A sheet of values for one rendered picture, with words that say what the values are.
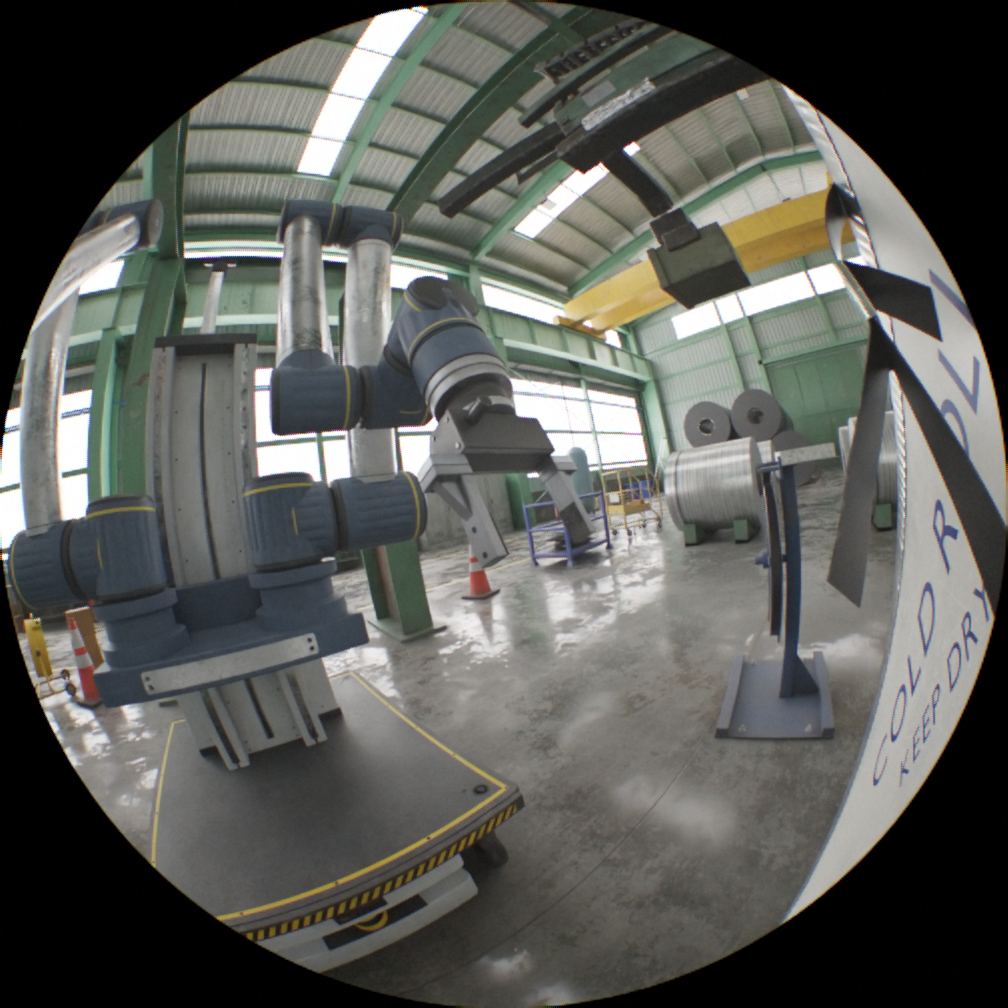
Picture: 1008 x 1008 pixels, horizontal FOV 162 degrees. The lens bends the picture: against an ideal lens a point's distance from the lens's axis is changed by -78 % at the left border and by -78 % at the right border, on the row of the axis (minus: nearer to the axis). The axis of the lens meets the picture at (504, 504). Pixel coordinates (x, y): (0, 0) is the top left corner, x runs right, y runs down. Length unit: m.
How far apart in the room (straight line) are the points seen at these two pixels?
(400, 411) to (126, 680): 0.80
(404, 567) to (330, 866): 2.65
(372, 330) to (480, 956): 1.62
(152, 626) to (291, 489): 0.47
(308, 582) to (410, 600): 2.39
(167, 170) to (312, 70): 8.78
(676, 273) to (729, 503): 4.10
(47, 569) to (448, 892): 1.17
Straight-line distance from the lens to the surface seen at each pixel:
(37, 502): 1.07
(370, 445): 0.93
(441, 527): 10.43
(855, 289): 0.21
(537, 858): 1.23
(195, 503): 1.25
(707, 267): 0.89
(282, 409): 0.53
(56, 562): 1.00
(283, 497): 0.86
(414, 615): 3.25
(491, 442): 0.35
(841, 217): 0.35
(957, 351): 0.23
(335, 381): 0.55
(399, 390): 0.55
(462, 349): 0.41
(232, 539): 1.23
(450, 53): 11.96
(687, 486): 4.93
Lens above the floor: 1.04
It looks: level
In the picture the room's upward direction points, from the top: 10 degrees counter-clockwise
